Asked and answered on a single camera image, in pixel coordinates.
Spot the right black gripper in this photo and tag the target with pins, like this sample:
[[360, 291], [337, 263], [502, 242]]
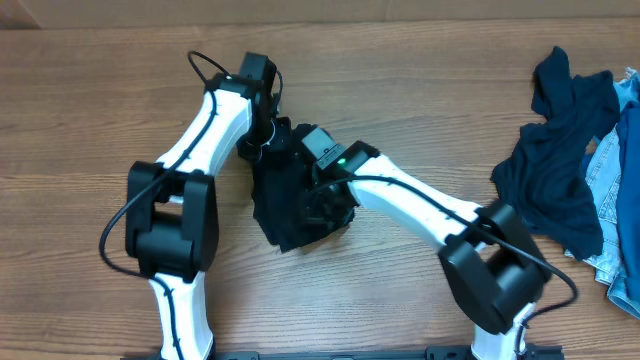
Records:
[[320, 209]]

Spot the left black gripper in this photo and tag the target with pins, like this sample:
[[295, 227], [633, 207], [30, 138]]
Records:
[[285, 141]]

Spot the black t-shirt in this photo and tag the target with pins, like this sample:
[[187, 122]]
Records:
[[279, 182]]

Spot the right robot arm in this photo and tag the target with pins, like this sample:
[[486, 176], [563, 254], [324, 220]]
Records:
[[495, 271]]

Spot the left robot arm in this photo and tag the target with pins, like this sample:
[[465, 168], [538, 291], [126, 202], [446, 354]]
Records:
[[172, 227]]

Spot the dark navy shirt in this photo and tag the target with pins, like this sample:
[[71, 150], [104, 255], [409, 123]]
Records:
[[543, 179]]

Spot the light blue denim jeans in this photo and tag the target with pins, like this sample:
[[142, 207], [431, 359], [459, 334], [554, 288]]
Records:
[[603, 175]]

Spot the blue garment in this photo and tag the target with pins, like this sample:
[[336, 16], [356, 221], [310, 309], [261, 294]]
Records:
[[628, 195]]

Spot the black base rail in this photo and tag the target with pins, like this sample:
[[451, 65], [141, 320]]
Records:
[[430, 353]]

